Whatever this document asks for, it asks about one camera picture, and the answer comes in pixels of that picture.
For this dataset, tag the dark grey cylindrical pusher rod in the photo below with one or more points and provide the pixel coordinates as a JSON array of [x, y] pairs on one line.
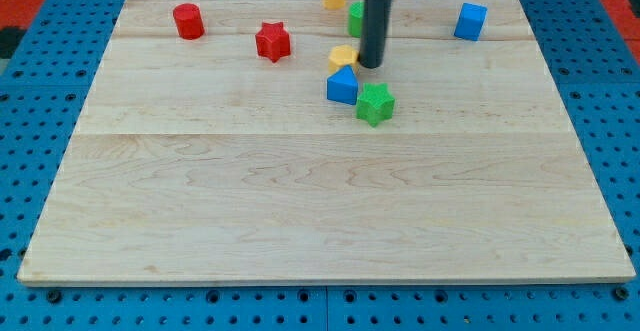
[[375, 21]]

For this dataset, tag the green cylinder block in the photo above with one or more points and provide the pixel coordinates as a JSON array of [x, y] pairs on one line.
[[355, 16]]

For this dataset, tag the yellow hexagon block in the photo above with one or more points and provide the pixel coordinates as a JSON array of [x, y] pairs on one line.
[[341, 56]]

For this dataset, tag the blue cube block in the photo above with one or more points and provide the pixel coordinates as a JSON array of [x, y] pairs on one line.
[[470, 21]]

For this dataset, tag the red cylinder block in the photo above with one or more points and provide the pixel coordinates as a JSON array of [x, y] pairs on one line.
[[188, 20]]

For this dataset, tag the red star block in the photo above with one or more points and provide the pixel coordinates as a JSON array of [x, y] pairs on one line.
[[273, 41]]

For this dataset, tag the green star block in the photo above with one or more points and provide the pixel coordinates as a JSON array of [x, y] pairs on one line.
[[375, 104]]

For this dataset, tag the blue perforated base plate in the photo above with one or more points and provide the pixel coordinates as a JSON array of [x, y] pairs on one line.
[[46, 82]]

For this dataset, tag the blue triangle block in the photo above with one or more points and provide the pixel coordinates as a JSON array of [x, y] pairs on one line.
[[342, 86]]

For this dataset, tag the light wooden board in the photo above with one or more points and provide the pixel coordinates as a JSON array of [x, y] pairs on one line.
[[201, 163]]

